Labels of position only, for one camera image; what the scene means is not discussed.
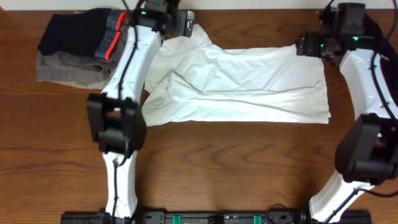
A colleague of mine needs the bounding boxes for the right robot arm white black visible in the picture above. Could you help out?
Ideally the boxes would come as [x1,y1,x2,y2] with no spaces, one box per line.
[290,31,397,223]

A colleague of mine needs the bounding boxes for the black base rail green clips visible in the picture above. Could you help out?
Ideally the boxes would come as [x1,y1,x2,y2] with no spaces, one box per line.
[60,207,373,224]

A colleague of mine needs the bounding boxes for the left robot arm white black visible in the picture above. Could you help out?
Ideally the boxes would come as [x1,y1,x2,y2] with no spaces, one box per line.
[81,9,195,223]

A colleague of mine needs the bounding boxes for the grey folded garment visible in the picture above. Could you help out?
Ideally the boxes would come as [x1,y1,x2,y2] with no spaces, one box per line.
[36,21,128,90]

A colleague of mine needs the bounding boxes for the white t-shirt with green print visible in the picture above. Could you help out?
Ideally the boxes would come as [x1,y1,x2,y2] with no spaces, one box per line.
[142,25,331,126]

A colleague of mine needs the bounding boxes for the black garment on right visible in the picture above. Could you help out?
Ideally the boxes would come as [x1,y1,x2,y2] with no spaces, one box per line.
[364,14,397,104]

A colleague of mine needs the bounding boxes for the black shorts with red trim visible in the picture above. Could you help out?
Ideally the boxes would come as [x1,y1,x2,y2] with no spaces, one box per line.
[37,8,126,60]

